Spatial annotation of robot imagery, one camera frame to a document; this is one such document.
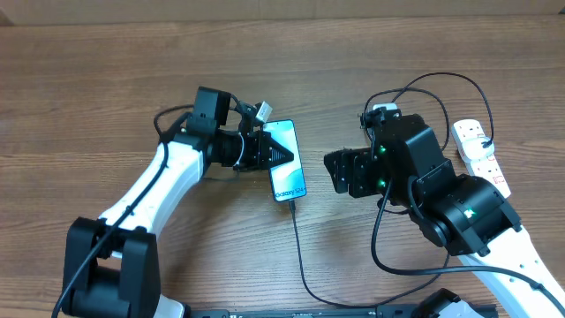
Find white power strip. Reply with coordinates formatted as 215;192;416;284
451;119;511;199

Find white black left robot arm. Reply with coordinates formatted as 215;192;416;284
52;87;298;317

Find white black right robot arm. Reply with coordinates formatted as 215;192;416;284
324;110;564;317

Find black charger cable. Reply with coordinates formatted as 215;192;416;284
288;72;495;309

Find blue Galaxy smartphone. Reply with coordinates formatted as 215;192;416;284
263;119;307;202

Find white charger plug adapter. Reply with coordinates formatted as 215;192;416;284
459;136;495;163

